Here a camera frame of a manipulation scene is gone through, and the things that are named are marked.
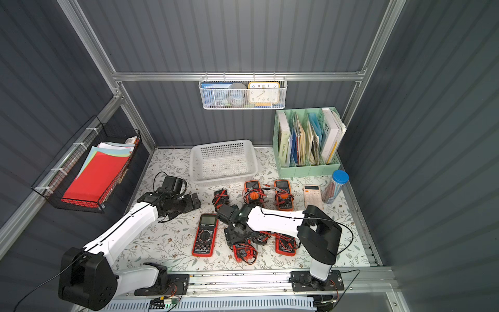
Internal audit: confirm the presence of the red multimeter with wound leads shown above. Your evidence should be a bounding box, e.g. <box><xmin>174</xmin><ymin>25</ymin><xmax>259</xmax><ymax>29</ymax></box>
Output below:
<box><xmin>231</xmin><ymin>243</ymin><xmax>258</xmax><ymax>265</ymax></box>

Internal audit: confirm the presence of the orange multimeter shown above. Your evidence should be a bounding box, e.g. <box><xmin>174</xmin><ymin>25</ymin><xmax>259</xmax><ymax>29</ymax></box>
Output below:
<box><xmin>274</xmin><ymin>179</ymin><xmax>294</xmax><ymax>211</ymax></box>
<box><xmin>243</xmin><ymin>180</ymin><xmax>266</xmax><ymax>207</ymax></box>

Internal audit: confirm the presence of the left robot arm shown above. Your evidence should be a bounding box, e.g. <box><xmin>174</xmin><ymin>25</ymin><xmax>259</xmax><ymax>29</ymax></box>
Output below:
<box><xmin>58</xmin><ymin>176</ymin><xmax>201</xmax><ymax>311</ymax></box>

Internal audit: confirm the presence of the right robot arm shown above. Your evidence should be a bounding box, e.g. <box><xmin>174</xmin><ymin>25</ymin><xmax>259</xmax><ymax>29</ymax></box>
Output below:
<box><xmin>217</xmin><ymin>204</ymin><xmax>343</xmax><ymax>281</ymax></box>

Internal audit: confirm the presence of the small black multimeter front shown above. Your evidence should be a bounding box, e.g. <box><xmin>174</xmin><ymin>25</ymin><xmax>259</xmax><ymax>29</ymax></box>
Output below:
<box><xmin>252</xmin><ymin>231</ymin><xmax>272</xmax><ymax>246</ymax></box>

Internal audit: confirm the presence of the small black multimeter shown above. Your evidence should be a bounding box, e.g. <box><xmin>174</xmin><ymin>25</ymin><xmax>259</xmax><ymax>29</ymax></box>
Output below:
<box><xmin>252</xmin><ymin>231</ymin><xmax>272</xmax><ymax>246</ymax></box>
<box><xmin>212</xmin><ymin>188</ymin><xmax>229</xmax><ymax>212</ymax></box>

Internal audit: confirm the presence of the small black multimeter back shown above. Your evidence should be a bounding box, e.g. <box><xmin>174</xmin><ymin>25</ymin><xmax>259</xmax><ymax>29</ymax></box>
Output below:
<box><xmin>212</xmin><ymin>188</ymin><xmax>229</xmax><ymax>212</ymax></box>

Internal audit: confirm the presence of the white plastic perforated basket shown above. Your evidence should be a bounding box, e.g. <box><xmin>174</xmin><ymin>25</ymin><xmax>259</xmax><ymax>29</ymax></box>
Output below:
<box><xmin>189</xmin><ymin>140</ymin><xmax>259</xmax><ymax>187</ymax></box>

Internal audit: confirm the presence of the red paper folder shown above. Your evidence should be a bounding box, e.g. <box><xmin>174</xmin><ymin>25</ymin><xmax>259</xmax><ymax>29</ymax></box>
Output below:
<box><xmin>61</xmin><ymin>152</ymin><xmax>129</xmax><ymax>208</ymax></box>

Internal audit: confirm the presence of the pink white calculator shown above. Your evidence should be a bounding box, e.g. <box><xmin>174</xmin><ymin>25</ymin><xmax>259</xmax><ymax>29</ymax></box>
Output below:
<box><xmin>304</xmin><ymin>185</ymin><xmax>324</xmax><ymax>209</ymax></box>

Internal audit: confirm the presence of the green desk file organizer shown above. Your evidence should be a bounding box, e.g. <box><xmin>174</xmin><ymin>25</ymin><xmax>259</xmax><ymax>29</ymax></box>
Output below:
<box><xmin>273</xmin><ymin>108</ymin><xmax>340</xmax><ymax>178</ymax></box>

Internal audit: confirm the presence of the blue lid clear jar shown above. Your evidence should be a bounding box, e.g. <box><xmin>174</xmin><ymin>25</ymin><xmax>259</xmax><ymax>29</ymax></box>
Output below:
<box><xmin>322</xmin><ymin>170</ymin><xmax>350</xmax><ymax>204</ymax></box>

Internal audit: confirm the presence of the grey tape roll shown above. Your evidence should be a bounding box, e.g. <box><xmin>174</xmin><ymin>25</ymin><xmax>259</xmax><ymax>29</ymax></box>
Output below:
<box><xmin>226</xmin><ymin>83</ymin><xmax>248</xmax><ymax>107</ymax></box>

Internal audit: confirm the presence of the yellow white alarm clock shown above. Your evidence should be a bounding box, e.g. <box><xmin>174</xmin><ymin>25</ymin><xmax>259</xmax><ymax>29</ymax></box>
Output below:
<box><xmin>248</xmin><ymin>81</ymin><xmax>281</xmax><ymax>106</ymax></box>

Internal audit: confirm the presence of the white book in organizer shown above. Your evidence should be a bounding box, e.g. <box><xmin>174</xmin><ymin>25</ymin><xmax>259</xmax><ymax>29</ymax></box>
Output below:
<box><xmin>319</xmin><ymin>108</ymin><xmax>346</xmax><ymax>164</ymax></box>

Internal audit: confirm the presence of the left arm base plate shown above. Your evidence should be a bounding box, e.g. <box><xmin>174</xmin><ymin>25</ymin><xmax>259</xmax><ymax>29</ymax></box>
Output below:
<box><xmin>134</xmin><ymin>274</ymin><xmax>190</xmax><ymax>297</ymax></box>

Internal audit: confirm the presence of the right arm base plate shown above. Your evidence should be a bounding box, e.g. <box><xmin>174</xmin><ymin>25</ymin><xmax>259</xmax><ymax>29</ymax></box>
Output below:
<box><xmin>288</xmin><ymin>270</ymin><xmax>344</xmax><ymax>292</ymax></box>

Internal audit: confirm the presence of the black wire side basket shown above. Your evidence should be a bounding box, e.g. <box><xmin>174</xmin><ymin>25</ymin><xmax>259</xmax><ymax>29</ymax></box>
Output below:
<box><xmin>32</xmin><ymin>116</ymin><xmax>141</xmax><ymax>213</ymax></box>

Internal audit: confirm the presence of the blue box in wall basket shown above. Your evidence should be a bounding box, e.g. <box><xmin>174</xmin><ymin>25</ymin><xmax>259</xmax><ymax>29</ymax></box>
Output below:
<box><xmin>200</xmin><ymin>82</ymin><xmax>233</xmax><ymax>109</ymax></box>

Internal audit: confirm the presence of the white wire wall basket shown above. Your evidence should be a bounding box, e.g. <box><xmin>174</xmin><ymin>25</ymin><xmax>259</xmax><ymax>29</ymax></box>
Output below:
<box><xmin>198</xmin><ymin>74</ymin><xmax>288</xmax><ymax>110</ymax></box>

